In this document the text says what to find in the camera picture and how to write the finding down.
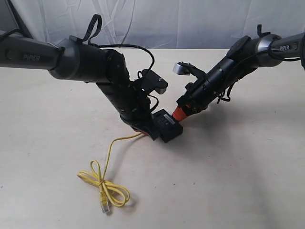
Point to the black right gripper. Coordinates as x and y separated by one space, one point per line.
206 88

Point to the black network switch box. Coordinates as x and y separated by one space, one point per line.
168 127

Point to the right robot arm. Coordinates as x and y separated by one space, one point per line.
244 57

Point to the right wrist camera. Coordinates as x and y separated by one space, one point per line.
183 68

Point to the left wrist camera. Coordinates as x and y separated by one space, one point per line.
150 81

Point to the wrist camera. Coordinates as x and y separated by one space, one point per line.
183 68
150 81

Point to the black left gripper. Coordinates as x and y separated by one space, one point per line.
131 102

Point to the white backdrop curtain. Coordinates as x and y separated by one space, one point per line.
162 24

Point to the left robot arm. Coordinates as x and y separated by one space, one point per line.
78 59

